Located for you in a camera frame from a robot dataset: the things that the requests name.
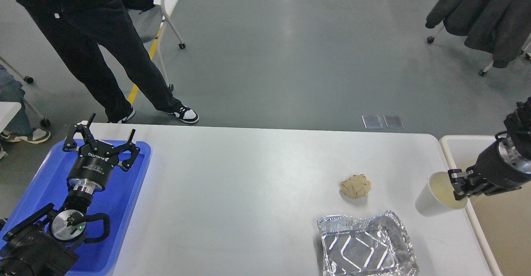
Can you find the right floor plate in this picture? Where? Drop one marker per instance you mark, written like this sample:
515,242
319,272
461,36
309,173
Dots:
393,121

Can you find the left floor plate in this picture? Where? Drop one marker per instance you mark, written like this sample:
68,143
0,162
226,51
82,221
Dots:
372,121

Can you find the seated person in jeans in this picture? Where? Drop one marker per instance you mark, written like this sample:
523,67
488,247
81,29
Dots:
19,128

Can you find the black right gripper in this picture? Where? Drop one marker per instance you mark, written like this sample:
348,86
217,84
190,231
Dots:
502,167

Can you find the beige plastic bin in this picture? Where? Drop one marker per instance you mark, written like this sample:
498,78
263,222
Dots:
503,220

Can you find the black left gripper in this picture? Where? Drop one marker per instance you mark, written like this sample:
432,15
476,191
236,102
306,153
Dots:
95,162

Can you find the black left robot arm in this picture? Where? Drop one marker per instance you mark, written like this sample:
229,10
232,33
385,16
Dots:
45,243

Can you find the person in black clothes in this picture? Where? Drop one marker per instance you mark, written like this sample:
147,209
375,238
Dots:
76,29

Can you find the white side table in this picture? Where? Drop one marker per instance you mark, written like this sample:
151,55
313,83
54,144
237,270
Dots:
8,110

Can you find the dark coats on rack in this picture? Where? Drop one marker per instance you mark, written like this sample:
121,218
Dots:
497,27

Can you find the aluminium foil tray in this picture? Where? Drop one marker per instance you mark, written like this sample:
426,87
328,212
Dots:
374,246

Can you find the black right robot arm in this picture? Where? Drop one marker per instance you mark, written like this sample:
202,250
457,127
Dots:
518,126

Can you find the white paper cup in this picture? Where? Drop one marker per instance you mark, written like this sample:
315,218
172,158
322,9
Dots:
437,196

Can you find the grey white rolling chair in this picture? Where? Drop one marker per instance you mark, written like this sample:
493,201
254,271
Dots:
151,25

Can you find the floor plate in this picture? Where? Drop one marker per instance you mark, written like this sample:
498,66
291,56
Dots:
393,121
372,121

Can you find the blue plastic tray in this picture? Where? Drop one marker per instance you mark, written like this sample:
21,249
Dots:
117,200

